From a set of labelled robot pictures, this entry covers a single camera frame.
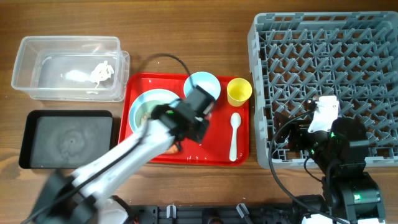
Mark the black mounting rail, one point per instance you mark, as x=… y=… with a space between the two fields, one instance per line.
x=280 y=213

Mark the red serving tray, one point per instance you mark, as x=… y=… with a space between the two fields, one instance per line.
x=215 y=146

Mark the crumpled white tissue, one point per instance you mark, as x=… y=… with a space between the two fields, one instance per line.
x=102 y=72

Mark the orange carrot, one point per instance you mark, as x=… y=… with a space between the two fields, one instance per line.
x=173 y=149

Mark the black waste tray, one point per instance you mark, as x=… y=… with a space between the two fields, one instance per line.
x=65 y=139

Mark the light blue plate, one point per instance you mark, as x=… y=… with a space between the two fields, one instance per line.
x=144 y=104

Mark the white plastic spoon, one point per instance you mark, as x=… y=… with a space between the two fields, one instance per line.
x=235 y=123

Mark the grey dishwasher rack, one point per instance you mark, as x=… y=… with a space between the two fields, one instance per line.
x=352 y=55

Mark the light blue bowl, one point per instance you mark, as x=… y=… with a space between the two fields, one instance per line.
x=205 y=80

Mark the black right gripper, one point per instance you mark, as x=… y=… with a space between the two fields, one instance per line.
x=292 y=134

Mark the yellow plastic cup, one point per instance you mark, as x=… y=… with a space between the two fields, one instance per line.
x=239 y=91

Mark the clear plastic bin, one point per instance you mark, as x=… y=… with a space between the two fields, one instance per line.
x=58 y=68

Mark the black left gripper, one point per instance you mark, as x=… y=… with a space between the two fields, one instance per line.
x=195 y=133

